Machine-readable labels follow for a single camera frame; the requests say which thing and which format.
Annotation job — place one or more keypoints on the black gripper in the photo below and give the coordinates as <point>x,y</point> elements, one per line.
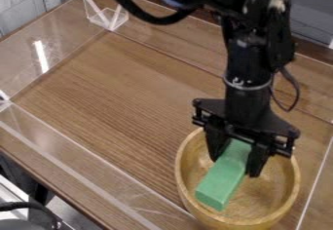
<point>242,116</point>

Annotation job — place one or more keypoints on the green rectangular block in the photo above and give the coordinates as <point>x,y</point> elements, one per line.
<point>224,176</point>

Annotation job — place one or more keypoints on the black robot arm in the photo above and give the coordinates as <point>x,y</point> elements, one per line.
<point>260,46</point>

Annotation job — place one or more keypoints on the brown wooden bowl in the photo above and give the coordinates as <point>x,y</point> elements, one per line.
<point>261,200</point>

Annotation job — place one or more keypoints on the clear acrylic tray wall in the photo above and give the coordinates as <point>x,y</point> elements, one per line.
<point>98,111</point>

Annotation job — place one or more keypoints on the clear acrylic corner bracket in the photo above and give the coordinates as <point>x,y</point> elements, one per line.
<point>111,19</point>

